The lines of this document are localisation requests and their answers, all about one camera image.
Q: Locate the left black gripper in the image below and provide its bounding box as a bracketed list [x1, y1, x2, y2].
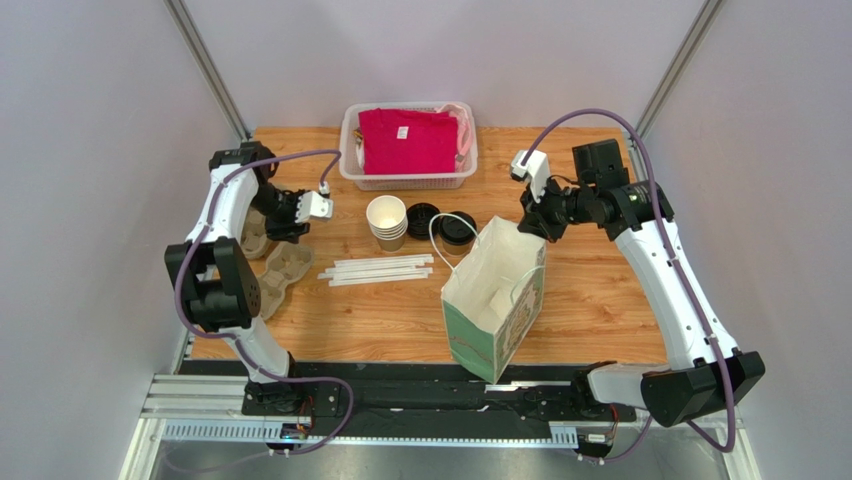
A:
[249, 185, 314, 246]

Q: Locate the brown pulp cup carrier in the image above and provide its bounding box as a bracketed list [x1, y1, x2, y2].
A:
[240, 207, 271, 260]
[258, 242, 315, 321]

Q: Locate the single black lid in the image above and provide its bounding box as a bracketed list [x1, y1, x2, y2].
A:
[437, 211, 478, 246]

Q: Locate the single paper cup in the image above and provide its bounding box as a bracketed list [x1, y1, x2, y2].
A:
[441, 240, 473, 257]

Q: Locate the green paper gift bag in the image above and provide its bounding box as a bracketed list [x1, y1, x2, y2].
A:
[430, 213, 547, 384]

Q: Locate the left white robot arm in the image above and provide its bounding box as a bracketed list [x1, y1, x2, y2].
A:
[164, 141, 332, 404]

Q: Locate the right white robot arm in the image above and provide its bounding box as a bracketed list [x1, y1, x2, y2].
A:
[510, 139, 766, 427]

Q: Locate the stack of paper cups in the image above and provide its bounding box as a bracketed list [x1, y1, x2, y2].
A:
[366, 195, 408, 252]

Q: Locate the pink cloth in basket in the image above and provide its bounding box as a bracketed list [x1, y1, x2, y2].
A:
[434, 102, 474, 164]

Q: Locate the white plastic basket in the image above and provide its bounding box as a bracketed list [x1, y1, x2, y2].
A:
[339, 101, 478, 190]

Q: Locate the red folded shirt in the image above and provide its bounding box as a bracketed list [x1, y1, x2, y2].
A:
[358, 108, 458, 175]

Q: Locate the stack of black lids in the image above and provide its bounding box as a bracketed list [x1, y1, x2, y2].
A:
[406, 202, 440, 241]

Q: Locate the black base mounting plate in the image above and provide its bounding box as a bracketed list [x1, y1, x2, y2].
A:
[178, 360, 639, 441]

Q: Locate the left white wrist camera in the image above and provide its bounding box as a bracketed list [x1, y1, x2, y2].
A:
[295, 191, 334, 224]

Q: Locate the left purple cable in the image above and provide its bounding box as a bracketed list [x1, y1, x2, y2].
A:
[172, 149, 355, 457]

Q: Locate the purple cable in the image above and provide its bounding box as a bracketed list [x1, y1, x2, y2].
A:
[522, 108, 739, 465]
[172, 149, 355, 457]

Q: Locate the aluminium frame rail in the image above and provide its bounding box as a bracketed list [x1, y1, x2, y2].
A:
[139, 373, 745, 449]

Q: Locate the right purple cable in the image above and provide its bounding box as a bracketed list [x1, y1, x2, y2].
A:
[522, 108, 739, 465]

